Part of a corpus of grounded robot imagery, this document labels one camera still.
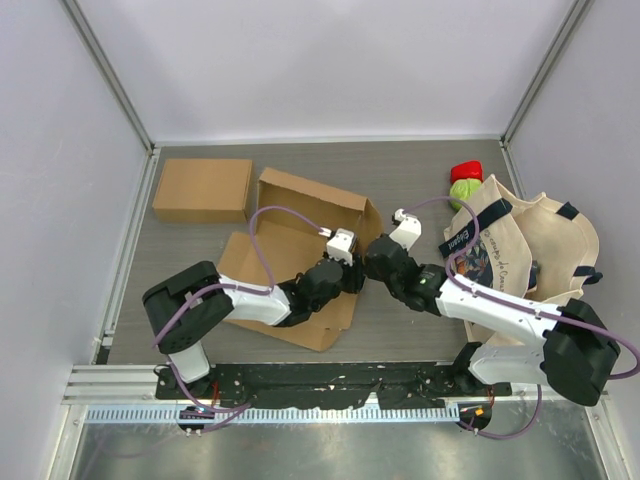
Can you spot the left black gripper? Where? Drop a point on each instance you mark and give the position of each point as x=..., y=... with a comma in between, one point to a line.
x=354, y=275

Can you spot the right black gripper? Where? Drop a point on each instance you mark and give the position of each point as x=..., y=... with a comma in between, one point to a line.
x=370, y=270

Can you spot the brown cardboard box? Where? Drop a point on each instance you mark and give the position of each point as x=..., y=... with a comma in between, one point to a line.
x=291, y=246
x=203, y=191

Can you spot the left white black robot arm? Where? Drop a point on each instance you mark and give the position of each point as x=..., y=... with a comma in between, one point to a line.
x=187, y=306

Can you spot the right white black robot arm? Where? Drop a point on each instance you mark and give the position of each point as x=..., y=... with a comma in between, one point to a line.
x=565, y=347

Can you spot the green toy cabbage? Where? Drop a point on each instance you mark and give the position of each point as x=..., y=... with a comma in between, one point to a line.
x=462, y=190

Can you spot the red toy pepper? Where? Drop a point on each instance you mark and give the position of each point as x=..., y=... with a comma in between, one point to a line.
x=471, y=169

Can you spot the beige tote bag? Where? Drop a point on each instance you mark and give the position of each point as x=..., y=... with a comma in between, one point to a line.
x=541, y=250

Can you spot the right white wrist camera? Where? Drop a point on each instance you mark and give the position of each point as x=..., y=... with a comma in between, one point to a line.
x=407, y=231

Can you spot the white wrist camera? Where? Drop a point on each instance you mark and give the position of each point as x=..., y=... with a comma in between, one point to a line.
x=407, y=231
x=340, y=244

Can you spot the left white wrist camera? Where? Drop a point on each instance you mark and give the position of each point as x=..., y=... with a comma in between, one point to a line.
x=340, y=244

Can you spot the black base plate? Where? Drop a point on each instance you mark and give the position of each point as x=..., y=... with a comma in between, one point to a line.
x=328, y=386

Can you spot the white slotted cable duct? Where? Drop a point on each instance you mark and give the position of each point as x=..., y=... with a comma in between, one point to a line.
x=184, y=415

